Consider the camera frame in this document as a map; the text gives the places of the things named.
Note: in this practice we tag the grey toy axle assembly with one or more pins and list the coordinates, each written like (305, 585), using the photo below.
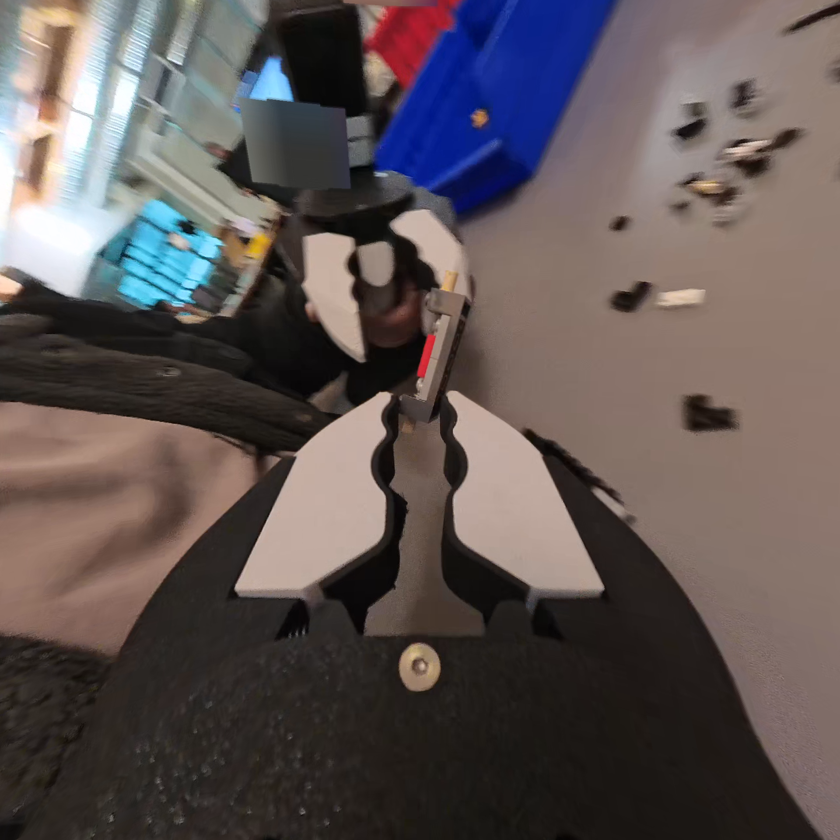
(446, 341)

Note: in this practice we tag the black fleece jacket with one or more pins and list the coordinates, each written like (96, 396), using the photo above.
(131, 380)

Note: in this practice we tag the beige sweatshirt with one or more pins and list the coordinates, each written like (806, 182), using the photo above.
(98, 525)

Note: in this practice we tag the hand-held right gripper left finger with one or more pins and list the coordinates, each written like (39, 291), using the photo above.
(315, 512)

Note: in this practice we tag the person's left hand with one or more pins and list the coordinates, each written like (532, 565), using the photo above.
(394, 325)

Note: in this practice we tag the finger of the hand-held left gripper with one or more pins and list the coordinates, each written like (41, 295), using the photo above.
(436, 243)
(328, 289)

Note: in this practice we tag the white toy plate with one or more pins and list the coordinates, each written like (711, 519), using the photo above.
(681, 298)

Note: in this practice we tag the pile of small toy bricks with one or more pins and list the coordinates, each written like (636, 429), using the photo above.
(748, 154)

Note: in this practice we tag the small black toy piece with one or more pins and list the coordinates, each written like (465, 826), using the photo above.
(619, 224)

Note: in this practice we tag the red plastic bin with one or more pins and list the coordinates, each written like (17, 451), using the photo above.
(407, 39)

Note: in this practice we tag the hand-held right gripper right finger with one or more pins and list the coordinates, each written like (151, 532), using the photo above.
(518, 512)

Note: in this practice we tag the grey desk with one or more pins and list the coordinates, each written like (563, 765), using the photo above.
(722, 558)

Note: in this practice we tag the black L-shaped toy plate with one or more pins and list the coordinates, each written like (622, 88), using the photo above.
(630, 298)
(705, 415)

